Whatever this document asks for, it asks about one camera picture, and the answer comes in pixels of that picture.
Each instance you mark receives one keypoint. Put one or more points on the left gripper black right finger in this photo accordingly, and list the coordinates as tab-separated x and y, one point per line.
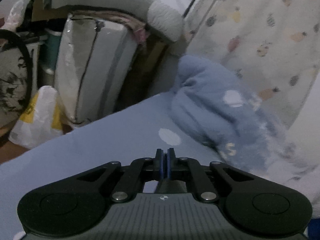
253	205

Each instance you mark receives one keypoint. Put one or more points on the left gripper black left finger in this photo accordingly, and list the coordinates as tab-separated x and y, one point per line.
74	205

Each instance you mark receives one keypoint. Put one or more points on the yellow white plastic bag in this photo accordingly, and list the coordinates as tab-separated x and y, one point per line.
40	122

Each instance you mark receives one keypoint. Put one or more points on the blue printed bed sheet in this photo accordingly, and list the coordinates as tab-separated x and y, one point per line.
133	133

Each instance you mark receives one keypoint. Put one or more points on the blue printed duvet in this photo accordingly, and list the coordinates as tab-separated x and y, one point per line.
215	108

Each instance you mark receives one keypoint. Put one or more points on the fruit print white curtain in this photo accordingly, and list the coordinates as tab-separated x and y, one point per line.
272	45

